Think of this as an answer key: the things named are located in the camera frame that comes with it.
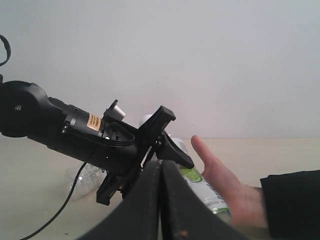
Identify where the person's open bare hand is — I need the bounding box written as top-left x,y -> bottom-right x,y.
191,135 -> 268,229

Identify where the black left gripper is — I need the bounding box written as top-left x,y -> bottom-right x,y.
61,100 -> 195,205

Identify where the black sleeved forearm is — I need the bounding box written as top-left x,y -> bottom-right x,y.
260,170 -> 320,240

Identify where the lime label bottle white cap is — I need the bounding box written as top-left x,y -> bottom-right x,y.
139,114 -> 231,223

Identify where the slim clear bottle white label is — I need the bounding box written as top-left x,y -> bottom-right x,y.
64,164 -> 107,201

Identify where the black cable strap loop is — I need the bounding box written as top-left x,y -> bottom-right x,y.
0,34 -> 12,67

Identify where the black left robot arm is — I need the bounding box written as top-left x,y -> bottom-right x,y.
0,80 -> 194,205

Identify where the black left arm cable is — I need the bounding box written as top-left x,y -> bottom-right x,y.
14,162 -> 87,240

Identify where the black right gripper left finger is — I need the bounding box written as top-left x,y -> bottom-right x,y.
79,161 -> 161,240

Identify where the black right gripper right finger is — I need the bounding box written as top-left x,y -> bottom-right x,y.
159,161 -> 247,240

